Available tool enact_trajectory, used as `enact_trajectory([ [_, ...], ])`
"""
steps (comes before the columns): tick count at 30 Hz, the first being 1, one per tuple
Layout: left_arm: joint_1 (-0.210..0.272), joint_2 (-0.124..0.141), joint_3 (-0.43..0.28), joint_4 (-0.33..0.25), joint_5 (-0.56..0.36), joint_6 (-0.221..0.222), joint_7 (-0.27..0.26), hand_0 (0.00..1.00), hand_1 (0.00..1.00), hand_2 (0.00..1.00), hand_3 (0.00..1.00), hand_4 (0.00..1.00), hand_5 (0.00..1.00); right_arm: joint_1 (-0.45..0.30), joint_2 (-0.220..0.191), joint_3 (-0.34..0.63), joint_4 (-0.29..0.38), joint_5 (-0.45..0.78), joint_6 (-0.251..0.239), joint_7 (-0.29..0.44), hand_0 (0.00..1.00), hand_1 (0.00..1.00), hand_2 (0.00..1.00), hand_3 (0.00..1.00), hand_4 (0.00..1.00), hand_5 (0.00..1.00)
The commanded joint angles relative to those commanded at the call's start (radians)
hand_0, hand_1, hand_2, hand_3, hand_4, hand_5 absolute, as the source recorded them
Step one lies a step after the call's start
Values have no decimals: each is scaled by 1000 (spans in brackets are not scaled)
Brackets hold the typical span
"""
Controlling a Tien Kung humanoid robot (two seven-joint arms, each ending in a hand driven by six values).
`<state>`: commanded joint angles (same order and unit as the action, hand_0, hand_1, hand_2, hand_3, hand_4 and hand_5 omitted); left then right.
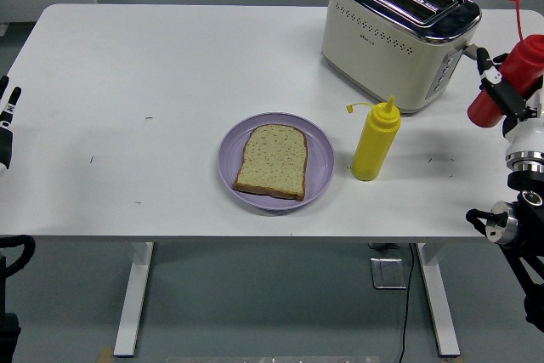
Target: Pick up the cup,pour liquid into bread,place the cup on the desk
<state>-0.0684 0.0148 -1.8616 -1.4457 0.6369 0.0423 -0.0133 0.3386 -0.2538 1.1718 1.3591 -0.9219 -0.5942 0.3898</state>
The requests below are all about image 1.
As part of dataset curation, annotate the red squeeze bottle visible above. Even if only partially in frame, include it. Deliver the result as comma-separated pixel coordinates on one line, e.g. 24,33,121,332
467,0,544,128

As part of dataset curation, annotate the thin black floor cable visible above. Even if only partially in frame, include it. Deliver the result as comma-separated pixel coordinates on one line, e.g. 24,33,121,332
397,243,416,363

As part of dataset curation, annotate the white table leg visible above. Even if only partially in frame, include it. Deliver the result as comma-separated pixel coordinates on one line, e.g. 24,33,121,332
416,242,462,358
112,241,155,359

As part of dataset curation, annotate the purple plate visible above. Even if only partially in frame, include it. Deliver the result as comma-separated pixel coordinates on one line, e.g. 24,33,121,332
218,112,336,212

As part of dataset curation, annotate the bread slice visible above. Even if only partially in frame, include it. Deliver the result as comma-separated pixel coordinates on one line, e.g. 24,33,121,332
232,123,309,201

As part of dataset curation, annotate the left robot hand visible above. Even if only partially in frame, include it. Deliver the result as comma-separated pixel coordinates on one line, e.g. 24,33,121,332
0,76,22,175

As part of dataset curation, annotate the cream and chrome toaster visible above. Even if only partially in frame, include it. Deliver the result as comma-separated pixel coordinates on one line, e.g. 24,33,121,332
320,0,486,116

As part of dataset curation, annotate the yellow squeeze bottle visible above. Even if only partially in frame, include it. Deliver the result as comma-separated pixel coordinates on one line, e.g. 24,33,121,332
346,95,403,182

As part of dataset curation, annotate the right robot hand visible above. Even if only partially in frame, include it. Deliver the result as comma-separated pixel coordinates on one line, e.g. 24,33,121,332
475,46,544,159

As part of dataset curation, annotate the metal floor outlet plate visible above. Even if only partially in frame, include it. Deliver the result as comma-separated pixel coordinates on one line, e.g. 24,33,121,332
369,256,408,291

